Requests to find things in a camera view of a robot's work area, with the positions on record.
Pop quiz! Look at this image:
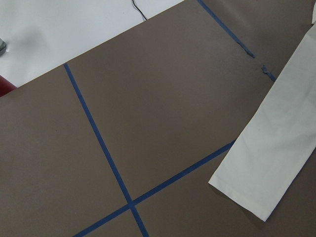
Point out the cream long-sleeve cat shirt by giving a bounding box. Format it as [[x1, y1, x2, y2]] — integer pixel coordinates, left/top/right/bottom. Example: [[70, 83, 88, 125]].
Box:
[[208, 17, 316, 222]]

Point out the brown paper table cover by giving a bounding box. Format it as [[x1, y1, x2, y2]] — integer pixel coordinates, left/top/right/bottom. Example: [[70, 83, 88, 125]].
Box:
[[0, 0, 316, 237]]

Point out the dark red object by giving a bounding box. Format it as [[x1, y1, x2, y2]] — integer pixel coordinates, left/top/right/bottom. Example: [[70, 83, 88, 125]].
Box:
[[0, 76, 17, 97]]

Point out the silver metal object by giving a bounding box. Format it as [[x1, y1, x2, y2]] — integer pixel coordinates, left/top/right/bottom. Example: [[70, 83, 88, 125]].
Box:
[[0, 39, 7, 56]]

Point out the black cable on table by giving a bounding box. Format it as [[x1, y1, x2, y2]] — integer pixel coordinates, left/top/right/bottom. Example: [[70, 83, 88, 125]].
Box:
[[131, 0, 147, 20]]

